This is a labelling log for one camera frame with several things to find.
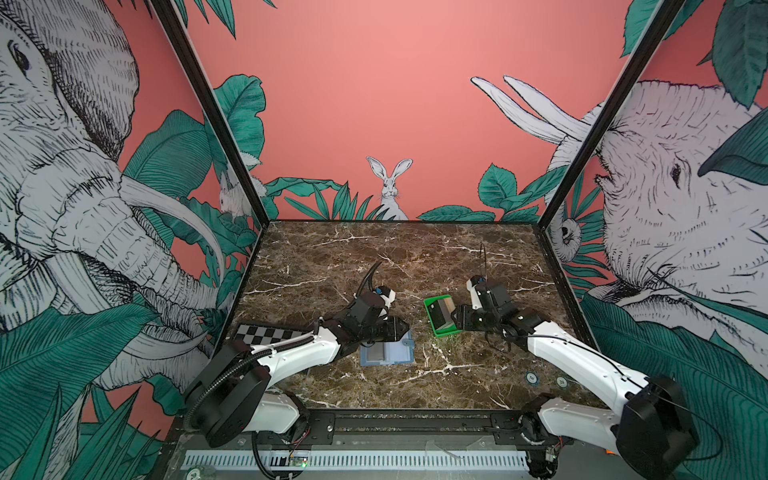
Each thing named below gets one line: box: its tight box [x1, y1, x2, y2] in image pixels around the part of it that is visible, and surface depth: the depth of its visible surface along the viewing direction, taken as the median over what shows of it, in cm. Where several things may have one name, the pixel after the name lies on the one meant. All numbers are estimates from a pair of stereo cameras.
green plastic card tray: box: [424, 294, 463, 337], surface depth 92 cm
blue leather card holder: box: [359, 330, 415, 367], surface depth 87 cm
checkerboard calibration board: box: [232, 322, 313, 347], surface depth 89 cm
